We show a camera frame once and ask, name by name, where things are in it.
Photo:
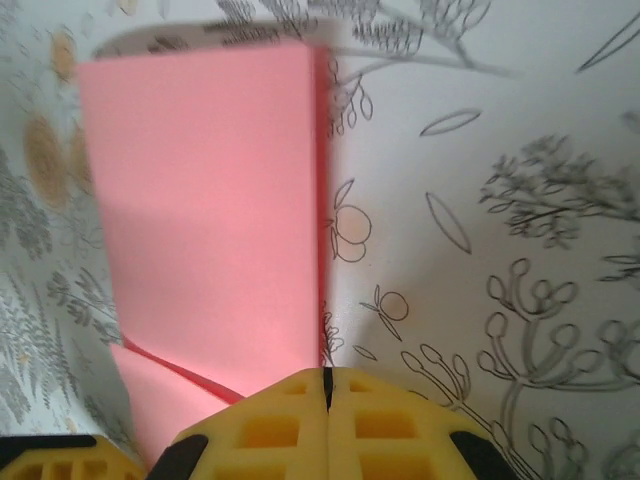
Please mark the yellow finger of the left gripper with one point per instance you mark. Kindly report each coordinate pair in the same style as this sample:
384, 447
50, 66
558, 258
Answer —
60, 460

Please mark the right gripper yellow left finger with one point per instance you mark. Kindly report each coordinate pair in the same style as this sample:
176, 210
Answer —
270, 435

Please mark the floral patterned table cover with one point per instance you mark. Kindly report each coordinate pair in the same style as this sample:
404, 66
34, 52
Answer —
475, 150

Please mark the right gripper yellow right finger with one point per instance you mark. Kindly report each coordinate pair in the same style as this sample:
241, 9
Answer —
390, 435

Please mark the pink paper sheet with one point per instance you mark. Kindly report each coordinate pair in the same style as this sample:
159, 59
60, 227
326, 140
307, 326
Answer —
210, 200

